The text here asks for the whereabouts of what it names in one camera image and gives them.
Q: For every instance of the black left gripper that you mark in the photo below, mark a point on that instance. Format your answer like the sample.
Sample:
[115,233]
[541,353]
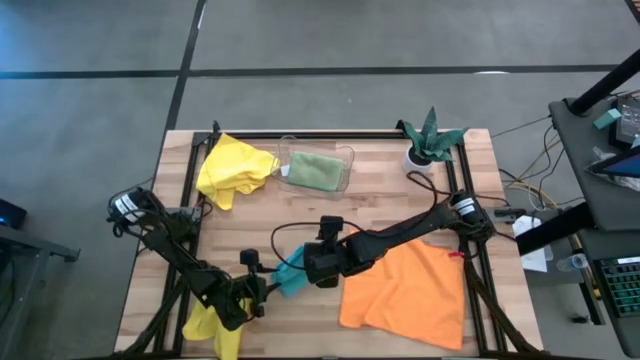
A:
[240,300]

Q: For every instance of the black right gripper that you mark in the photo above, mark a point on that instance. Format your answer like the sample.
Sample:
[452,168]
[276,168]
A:
[330,260]

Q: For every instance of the blue microfiber towel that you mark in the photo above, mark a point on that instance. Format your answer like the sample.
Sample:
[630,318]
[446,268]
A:
[292,280]

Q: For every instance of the green microfiber towel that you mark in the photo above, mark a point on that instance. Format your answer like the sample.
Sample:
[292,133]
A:
[315,172]

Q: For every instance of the orange microfiber towel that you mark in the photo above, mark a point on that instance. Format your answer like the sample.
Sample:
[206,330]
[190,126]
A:
[410,300]

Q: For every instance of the clear plastic bin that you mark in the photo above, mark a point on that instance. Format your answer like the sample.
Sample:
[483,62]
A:
[347,155]

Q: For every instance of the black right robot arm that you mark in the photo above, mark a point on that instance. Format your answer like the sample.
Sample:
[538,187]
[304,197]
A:
[400,235]

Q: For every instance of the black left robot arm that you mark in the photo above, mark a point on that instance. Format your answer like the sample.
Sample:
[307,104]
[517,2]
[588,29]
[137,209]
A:
[170,245]

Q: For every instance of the yellow microfiber towel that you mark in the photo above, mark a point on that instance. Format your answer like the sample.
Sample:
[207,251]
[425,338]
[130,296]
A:
[200,325]
[230,170]

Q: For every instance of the white plant pot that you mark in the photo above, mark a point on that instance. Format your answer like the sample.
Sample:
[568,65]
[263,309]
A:
[411,162]

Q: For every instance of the small red tag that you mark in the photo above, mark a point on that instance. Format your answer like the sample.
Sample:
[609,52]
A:
[456,255]

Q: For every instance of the green snake plant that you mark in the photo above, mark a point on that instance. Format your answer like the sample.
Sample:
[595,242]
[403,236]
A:
[430,142]

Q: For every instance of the white paper sheet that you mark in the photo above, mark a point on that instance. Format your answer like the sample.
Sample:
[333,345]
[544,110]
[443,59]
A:
[535,260]

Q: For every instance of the dark grey metal stand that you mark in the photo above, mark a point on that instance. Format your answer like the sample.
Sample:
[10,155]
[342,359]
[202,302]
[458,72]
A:
[30,245]

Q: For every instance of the clear plastic bottle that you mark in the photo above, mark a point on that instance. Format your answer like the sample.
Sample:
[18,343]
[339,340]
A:
[572,262]

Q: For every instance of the dark device blue light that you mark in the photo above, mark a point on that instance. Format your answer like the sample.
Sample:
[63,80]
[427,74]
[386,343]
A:
[10,215]

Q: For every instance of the dark grey desk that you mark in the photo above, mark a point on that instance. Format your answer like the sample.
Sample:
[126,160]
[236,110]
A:
[630,340]
[575,165]

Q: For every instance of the black keyboard green keys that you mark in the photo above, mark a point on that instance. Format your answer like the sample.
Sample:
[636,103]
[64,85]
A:
[622,287]

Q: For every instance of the dark tablet screen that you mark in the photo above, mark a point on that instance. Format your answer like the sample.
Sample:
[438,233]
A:
[620,167]

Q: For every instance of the small teal box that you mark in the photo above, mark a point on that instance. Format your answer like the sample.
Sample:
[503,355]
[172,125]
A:
[607,119]

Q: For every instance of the black metal pole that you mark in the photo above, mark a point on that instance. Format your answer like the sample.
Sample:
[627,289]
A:
[605,82]

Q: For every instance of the black electronic device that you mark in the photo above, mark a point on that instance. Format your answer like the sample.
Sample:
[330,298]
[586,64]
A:
[629,122]

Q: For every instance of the black aluminium table frame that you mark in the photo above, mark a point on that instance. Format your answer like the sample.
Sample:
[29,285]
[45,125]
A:
[300,135]

